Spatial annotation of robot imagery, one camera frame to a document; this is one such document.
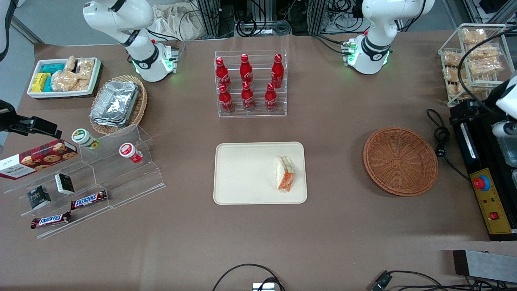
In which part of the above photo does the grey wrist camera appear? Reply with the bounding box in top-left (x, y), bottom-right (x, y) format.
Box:
top-left (491, 120), bottom-right (517, 140)

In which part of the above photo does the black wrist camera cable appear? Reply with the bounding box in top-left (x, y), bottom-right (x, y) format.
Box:
top-left (456, 26), bottom-right (517, 114)

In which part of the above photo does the red yogurt cup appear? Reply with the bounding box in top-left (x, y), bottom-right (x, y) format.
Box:
top-left (119, 143), bottom-right (143, 163)

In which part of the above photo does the metal pan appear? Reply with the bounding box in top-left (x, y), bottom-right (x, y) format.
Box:
top-left (495, 138), bottom-right (517, 167)

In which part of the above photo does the aluminium frame post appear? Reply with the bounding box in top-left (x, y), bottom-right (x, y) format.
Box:
top-left (196, 0), bottom-right (221, 39)
top-left (309, 0), bottom-right (328, 35)

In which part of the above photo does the cream rectangular tray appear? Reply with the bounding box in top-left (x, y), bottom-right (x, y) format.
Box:
top-left (213, 141), bottom-right (308, 205)

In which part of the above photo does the triangular sandwich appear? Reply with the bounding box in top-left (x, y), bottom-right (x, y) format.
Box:
top-left (275, 156), bottom-right (296, 192)

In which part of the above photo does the clear acrylic step display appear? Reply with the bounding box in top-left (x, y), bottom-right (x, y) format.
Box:
top-left (3, 124), bottom-right (166, 240)

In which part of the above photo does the brown Snickers bar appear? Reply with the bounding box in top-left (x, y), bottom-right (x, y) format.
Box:
top-left (71, 190), bottom-right (108, 210)
top-left (31, 211), bottom-right (72, 230)

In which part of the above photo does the small black box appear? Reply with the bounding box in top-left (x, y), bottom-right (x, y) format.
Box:
top-left (55, 173), bottom-right (75, 196)
top-left (27, 185), bottom-right (52, 210)

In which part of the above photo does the oval tan wicker basket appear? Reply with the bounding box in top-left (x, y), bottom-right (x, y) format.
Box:
top-left (89, 75), bottom-right (148, 135)

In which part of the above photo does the black cable bundle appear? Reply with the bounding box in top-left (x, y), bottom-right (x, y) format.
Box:
top-left (236, 16), bottom-right (292, 38)

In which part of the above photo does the black cable with connector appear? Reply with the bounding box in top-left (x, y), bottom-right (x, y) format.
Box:
top-left (371, 270), bottom-right (517, 291)

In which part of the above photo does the black looped cable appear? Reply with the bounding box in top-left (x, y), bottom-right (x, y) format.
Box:
top-left (212, 264), bottom-right (285, 291)

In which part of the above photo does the aluminium foil container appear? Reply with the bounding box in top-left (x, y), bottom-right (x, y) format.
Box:
top-left (90, 81), bottom-right (140, 128)

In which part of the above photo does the grey metal box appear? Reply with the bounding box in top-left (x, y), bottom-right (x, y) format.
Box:
top-left (452, 250), bottom-right (517, 283)

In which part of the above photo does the black sealing machine yellow panel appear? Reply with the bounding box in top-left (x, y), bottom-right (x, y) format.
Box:
top-left (450, 113), bottom-right (517, 242)

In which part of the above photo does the round brown wicker basket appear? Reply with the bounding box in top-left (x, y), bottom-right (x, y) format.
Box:
top-left (363, 127), bottom-right (439, 197)

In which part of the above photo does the white wire rack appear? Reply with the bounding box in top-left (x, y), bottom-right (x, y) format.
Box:
top-left (438, 23), bottom-right (517, 108)

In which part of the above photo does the white snack tray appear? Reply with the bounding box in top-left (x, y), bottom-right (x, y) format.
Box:
top-left (27, 57), bottom-right (102, 99)

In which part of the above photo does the clear acrylic bottle rack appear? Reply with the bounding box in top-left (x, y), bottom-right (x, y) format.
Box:
top-left (214, 50), bottom-right (288, 118)

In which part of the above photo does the green lid yogurt cup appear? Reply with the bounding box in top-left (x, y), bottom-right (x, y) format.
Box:
top-left (71, 129), bottom-right (100, 150)

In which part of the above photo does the yellow snack packet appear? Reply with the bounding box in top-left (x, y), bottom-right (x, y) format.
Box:
top-left (32, 73), bottom-right (51, 93)

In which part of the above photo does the red cola bottle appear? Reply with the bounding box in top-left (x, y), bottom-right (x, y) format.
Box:
top-left (219, 84), bottom-right (234, 113)
top-left (241, 81), bottom-right (255, 112)
top-left (265, 83), bottom-right (278, 112)
top-left (215, 57), bottom-right (231, 89)
top-left (240, 54), bottom-right (254, 85)
top-left (271, 54), bottom-right (284, 89)

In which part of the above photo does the red cookie box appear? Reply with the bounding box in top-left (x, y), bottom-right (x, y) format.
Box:
top-left (0, 139), bottom-right (78, 180)

